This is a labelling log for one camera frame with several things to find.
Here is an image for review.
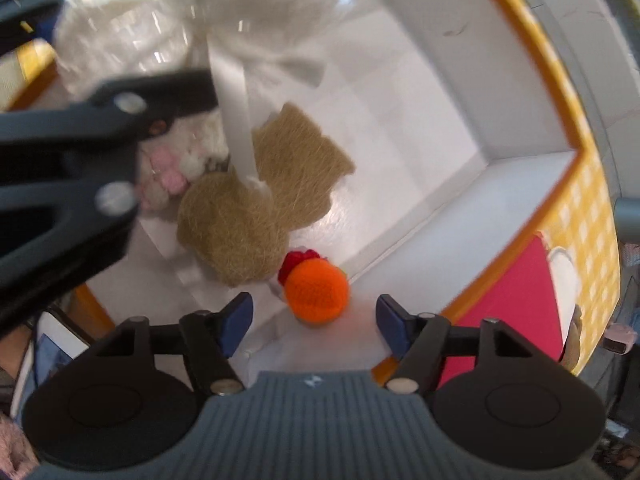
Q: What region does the brown teddy bear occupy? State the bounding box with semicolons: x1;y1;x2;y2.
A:
559;305;585;373

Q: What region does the pink fuzzy cloth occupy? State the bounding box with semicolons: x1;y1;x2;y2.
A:
0;410;37;480

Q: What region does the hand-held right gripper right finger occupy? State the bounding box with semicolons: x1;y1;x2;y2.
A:
376;295;543;395

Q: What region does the pink and white plush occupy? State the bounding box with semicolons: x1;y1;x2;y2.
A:
137;110;233;216

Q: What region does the yellow checkered tablecloth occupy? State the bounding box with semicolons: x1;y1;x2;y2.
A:
0;0;623;378

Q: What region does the tan fuzzy toast plush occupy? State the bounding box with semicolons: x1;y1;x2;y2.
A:
177;102;357;288

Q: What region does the pink space heater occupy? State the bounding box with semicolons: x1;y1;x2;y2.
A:
602;322;638;356

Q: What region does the clear bag with white plush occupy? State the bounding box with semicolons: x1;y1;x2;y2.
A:
52;0;351;196

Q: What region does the white cloth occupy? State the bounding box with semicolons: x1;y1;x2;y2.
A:
545;246;581;311

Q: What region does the white tablet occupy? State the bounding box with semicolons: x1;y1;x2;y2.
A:
15;310;92;403

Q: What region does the red square box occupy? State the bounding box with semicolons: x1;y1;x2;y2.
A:
435;237;563;391

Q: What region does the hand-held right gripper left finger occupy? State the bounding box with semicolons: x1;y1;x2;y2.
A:
92;292;253;395

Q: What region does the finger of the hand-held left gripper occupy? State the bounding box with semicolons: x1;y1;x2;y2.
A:
0;67;221;333
0;0;66;53

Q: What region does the orange knitted ball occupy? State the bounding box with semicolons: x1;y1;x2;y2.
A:
285;258;351;322

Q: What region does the white storage bin orange rim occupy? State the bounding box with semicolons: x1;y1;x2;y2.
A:
0;0;598;386

